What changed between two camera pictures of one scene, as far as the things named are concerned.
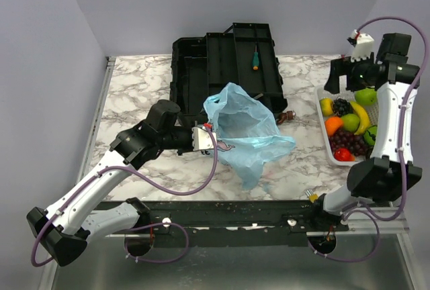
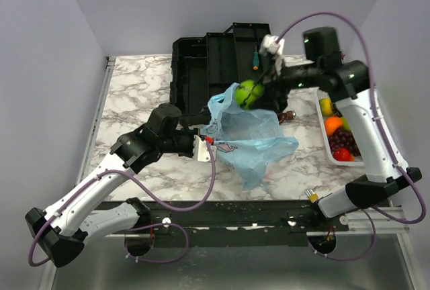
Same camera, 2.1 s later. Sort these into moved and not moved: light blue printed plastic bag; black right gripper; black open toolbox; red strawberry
Moved: black right gripper
Not moved: black open toolbox; red strawberry; light blue printed plastic bag
